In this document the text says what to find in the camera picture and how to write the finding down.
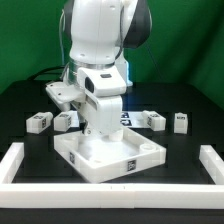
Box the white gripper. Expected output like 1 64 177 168
46 66 126 135

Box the white square table top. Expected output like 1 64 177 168
54 127 166 183

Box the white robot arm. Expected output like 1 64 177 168
46 0 152 135

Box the paper sheet with tags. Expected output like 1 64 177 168
120 111 148 128

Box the white U-shaped obstacle fence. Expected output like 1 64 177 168
0 143 224 209

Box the black cable bundle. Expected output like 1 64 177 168
27 65 69 82

